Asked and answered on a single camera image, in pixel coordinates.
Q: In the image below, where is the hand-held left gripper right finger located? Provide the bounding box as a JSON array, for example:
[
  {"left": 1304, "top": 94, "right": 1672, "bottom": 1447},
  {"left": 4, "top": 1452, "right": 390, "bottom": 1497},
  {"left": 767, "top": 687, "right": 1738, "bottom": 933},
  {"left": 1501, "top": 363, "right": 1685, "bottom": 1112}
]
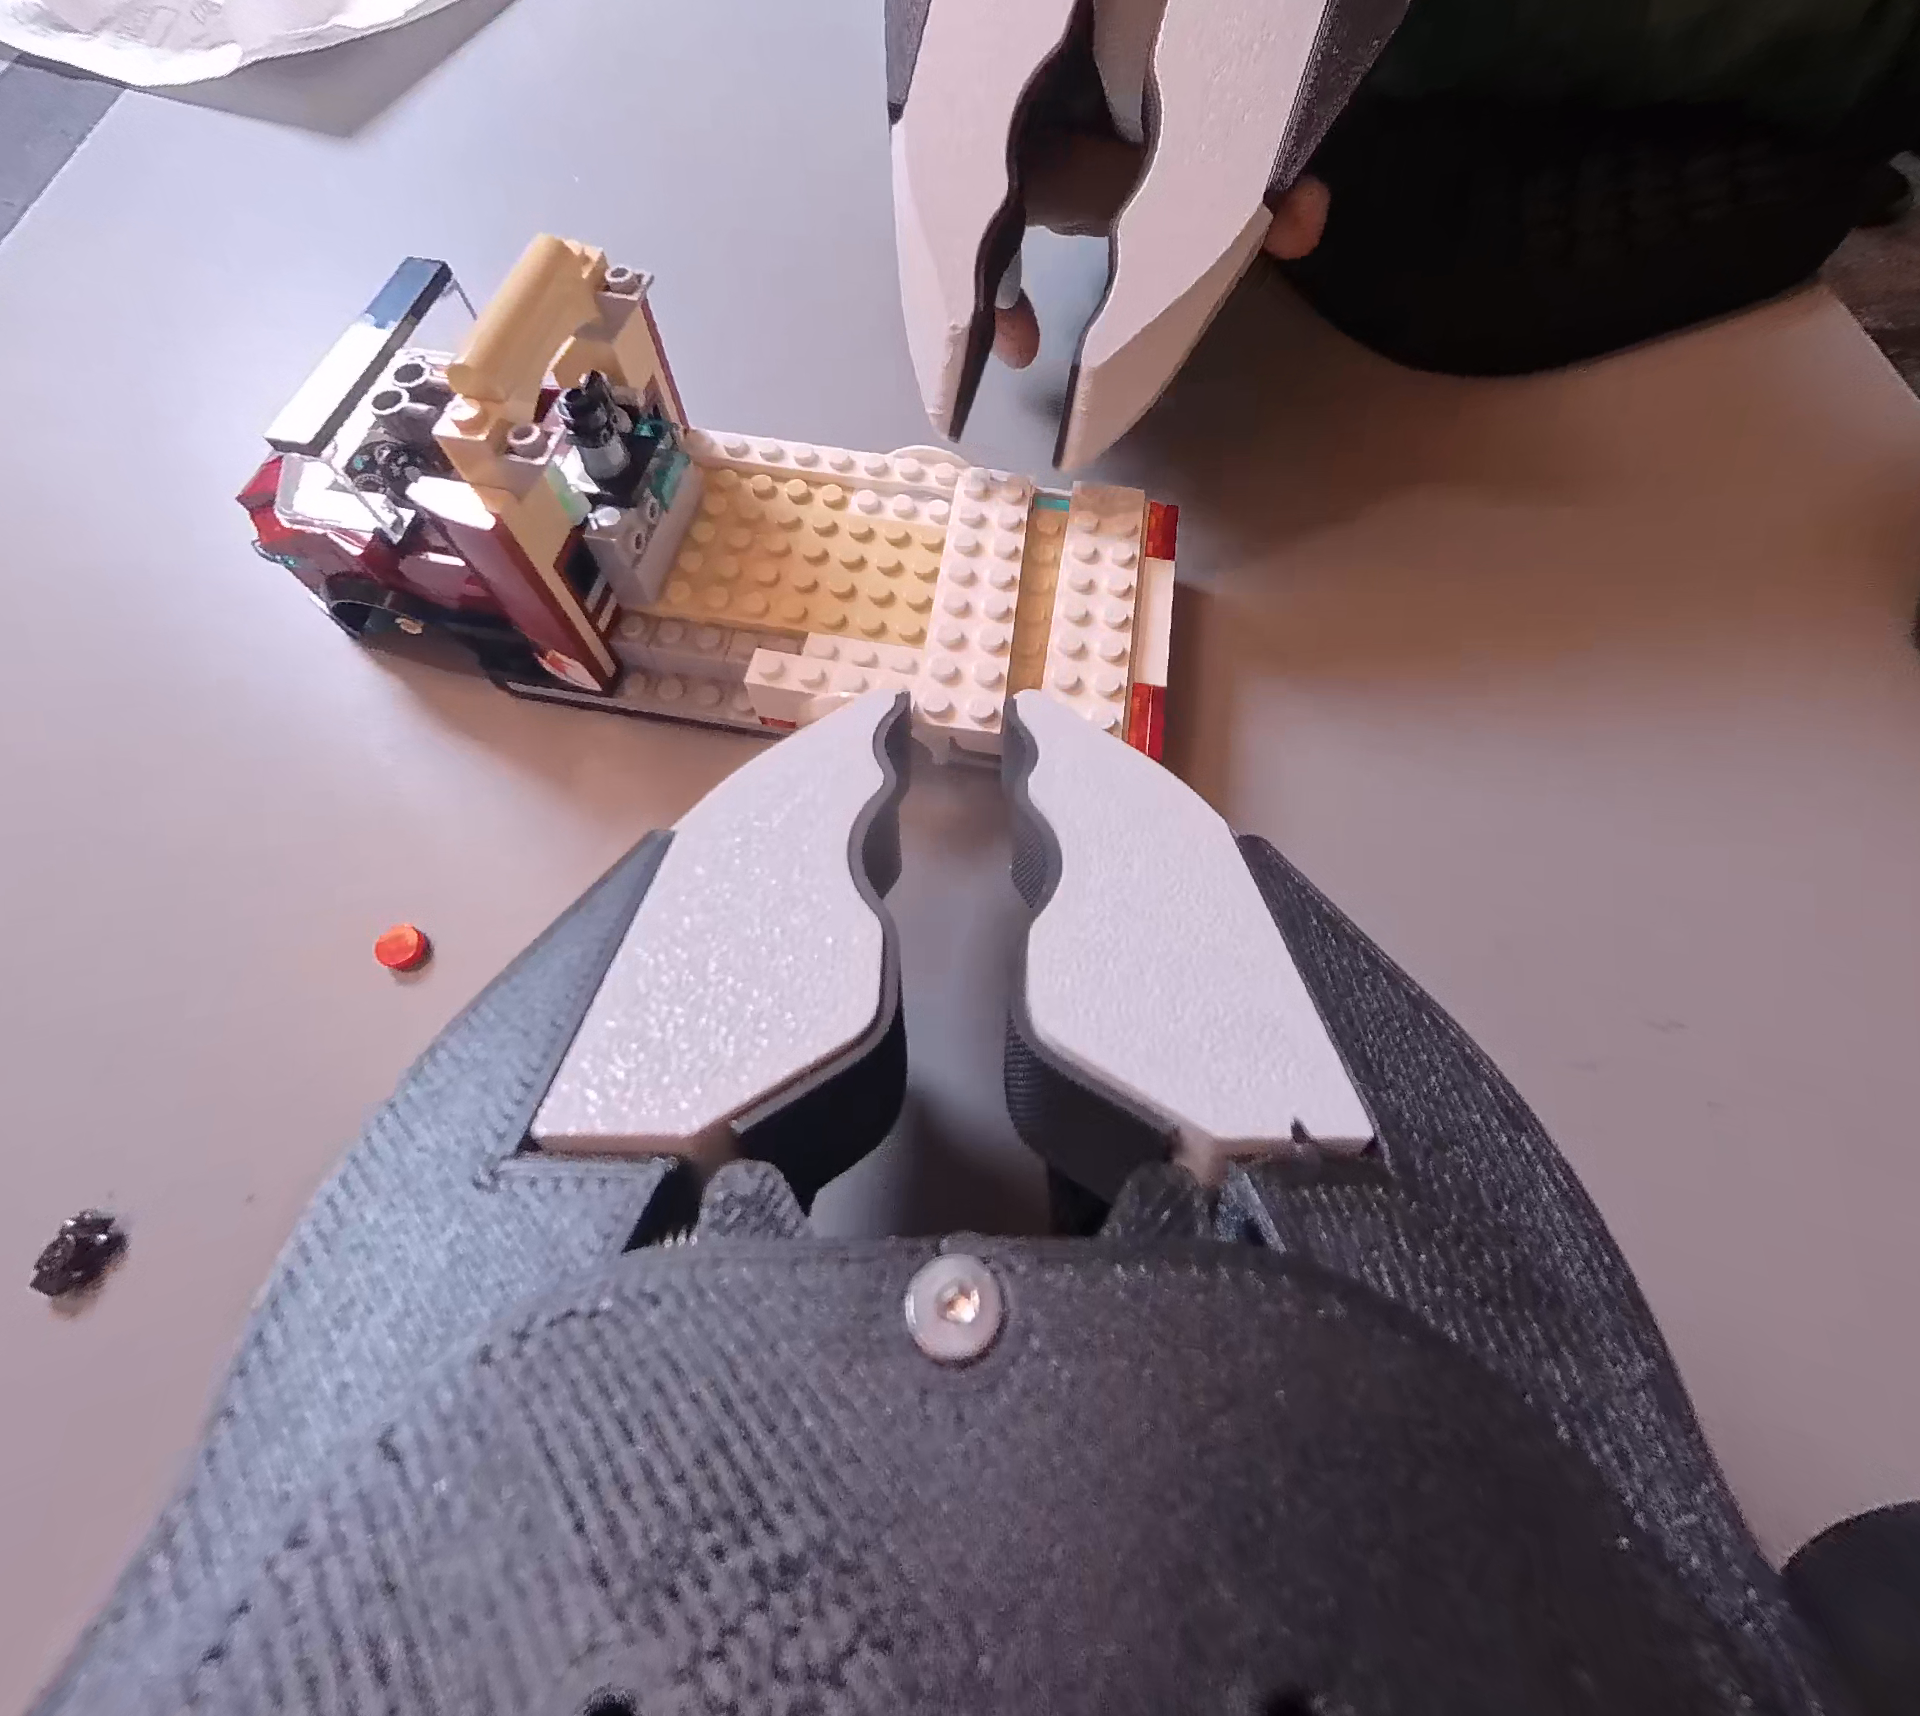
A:
[{"left": 1002, "top": 694, "right": 1378, "bottom": 1169}]

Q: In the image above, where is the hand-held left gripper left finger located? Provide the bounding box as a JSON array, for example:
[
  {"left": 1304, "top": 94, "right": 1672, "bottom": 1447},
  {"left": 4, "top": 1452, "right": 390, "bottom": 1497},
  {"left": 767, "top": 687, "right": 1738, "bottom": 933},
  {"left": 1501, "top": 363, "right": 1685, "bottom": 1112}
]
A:
[{"left": 527, "top": 692, "right": 913, "bottom": 1158}]

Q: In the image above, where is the small black brick piece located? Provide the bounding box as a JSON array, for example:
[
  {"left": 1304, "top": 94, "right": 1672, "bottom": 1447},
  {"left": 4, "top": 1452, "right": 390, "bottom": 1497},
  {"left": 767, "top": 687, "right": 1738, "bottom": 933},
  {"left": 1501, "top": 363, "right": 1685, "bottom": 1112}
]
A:
[{"left": 31, "top": 1208, "right": 130, "bottom": 1299}]

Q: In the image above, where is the toy brick truck model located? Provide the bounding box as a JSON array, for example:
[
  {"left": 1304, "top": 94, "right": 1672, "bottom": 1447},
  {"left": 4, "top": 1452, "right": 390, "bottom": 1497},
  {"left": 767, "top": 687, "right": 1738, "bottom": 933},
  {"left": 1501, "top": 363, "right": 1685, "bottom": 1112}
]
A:
[{"left": 236, "top": 232, "right": 1183, "bottom": 772}]

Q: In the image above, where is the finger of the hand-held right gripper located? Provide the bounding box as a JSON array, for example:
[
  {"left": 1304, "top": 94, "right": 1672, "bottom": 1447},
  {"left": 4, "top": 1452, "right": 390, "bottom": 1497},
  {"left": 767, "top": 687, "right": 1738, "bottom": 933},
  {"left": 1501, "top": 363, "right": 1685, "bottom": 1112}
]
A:
[
  {"left": 891, "top": 0, "right": 1088, "bottom": 441},
  {"left": 1052, "top": 0, "right": 1346, "bottom": 473}
]

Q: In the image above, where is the black wrist rest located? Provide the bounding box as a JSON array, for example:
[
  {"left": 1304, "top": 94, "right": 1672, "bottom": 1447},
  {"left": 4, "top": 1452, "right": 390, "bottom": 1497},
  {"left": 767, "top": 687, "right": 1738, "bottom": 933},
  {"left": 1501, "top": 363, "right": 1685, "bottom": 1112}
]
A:
[{"left": 1275, "top": 89, "right": 1908, "bottom": 378}]

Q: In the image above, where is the person's right hand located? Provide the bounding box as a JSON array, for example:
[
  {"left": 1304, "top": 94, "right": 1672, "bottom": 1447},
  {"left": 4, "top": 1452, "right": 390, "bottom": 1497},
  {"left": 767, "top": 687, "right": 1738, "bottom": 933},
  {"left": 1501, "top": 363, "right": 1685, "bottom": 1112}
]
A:
[{"left": 995, "top": 133, "right": 1331, "bottom": 371}]

